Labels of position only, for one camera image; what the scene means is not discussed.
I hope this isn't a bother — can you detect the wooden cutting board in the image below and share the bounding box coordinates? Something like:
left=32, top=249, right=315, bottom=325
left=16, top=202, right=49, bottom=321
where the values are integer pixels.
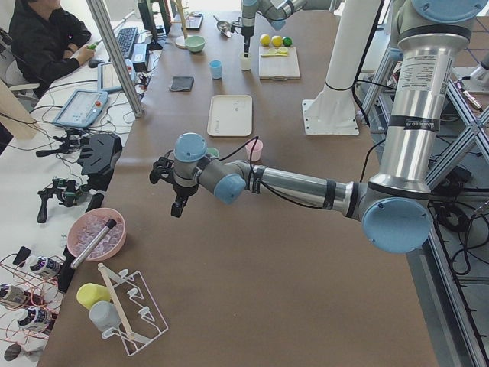
left=258, top=46, right=300, bottom=80

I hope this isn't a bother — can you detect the cream yellow plastic cup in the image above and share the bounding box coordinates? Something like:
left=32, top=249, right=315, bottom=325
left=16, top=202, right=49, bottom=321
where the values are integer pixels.
left=239, top=53, right=252, bottom=71

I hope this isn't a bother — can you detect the yellow cup on rack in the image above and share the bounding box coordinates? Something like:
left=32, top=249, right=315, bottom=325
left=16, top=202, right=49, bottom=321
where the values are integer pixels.
left=76, top=283, right=111, bottom=310

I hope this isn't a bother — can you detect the pink bowl with ice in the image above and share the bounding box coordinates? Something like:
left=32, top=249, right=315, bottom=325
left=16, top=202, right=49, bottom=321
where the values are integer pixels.
left=66, top=207, right=128, bottom=263

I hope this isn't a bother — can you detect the green lime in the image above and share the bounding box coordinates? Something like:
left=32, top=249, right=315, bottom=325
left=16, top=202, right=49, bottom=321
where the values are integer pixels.
left=282, top=37, right=293, bottom=47

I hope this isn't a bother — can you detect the seated person in black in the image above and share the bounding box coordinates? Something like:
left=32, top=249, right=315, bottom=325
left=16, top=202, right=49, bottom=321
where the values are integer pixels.
left=9, top=0, right=95, bottom=97

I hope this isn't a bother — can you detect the whole lemon near board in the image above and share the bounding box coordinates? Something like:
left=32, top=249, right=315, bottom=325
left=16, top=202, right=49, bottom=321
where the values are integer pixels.
left=270, top=35, right=283, bottom=47

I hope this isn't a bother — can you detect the wooden cup stand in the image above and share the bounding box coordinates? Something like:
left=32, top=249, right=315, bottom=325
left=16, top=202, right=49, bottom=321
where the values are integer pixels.
left=170, top=0, right=188, bottom=50

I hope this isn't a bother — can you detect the yellow plastic knife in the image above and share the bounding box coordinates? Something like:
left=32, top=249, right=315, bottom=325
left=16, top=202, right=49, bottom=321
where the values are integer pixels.
left=260, top=53, right=289, bottom=57

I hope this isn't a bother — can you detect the cream rabbit tray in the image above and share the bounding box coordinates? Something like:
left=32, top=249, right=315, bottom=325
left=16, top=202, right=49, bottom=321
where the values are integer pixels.
left=207, top=95, right=253, bottom=137

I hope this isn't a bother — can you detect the blue teach pendant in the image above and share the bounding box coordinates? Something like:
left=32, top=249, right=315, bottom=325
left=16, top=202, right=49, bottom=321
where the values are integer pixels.
left=52, top=89, right=108, bottom=128

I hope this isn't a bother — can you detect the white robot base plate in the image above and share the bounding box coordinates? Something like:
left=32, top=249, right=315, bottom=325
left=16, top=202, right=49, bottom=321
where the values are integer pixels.
left=302, top=98, right=359, bottom=136

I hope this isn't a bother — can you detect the steel scoop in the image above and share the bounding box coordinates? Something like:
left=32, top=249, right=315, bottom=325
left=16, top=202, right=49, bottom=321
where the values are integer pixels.
left=213, top=15, right=232, bottom=38

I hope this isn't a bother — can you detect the black monitor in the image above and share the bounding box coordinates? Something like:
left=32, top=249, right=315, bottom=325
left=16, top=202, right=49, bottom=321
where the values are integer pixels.
left=137, top=0, right=163, bottom=51

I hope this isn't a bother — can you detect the pink plastic cup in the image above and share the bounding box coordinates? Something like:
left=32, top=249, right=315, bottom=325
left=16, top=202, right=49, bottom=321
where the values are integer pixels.
left=245, top=138, right=264, bottom=162

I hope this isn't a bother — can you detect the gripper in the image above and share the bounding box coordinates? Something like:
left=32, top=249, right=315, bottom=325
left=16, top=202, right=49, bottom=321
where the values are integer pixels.
left=243, top=26, right=254, bottom=58
left=170, top=181, right=199, bottom=217

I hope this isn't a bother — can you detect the black keyboard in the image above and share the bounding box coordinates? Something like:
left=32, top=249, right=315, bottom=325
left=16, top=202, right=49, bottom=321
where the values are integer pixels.
left=116, top=27, right=138, bottom=59

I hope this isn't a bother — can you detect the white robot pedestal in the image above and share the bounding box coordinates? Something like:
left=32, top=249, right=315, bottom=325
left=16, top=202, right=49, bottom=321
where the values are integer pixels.
left=324, top=0, right=383, bottom=106

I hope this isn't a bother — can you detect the green plastic cup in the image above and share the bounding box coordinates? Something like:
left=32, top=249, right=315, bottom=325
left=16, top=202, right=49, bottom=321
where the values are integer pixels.
left=206, top=147, right=219, bottom=159

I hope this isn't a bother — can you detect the blue plastic cup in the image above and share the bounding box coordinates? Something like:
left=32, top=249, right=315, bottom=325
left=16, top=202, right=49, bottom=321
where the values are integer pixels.
left=209, top=60, right=222, bottom=80

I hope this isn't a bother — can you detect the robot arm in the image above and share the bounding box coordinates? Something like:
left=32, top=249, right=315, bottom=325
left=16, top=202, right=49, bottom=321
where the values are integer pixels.
left=169, top=1, right=484, bottom=253
left=236, top=0, right=307, bottom=58

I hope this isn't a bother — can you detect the metal ice scoop handle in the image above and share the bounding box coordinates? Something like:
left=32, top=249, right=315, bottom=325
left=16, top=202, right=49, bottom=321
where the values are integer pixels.
left=70, top=219, right=117, bottom=269

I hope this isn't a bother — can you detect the white wire cup rack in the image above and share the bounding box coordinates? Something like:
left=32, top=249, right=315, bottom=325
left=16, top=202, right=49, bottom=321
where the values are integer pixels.
left=98, top=263, right=170, bottom=357

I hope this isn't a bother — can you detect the green bowl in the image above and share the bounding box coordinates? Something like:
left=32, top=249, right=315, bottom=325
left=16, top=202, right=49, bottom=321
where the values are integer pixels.
left=184, top=35, right=206, bottom=53

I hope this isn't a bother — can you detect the grey folded cloth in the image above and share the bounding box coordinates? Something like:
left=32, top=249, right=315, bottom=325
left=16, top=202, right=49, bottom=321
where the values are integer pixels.
left=169, top=76, right=194, bottom=92

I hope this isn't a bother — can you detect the grey cup on rack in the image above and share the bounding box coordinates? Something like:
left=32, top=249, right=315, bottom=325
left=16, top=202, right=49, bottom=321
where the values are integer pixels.
left=89, top=300, right=121, bottom=332

